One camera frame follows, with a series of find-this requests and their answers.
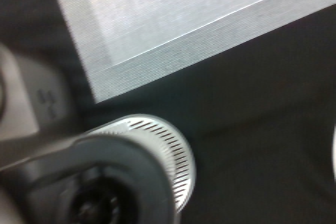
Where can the grey coffee machine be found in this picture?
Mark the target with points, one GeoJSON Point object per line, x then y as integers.
{"type": "Point", "coordinates": [116, 175]}

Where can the grey woven placemat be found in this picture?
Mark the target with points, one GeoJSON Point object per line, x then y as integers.
{"type": "Point", "coordinates": [137, 40]}

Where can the white two-tier round shelf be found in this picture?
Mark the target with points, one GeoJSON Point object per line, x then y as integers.
{"type": "Point", "coordinates": [334, 153]}

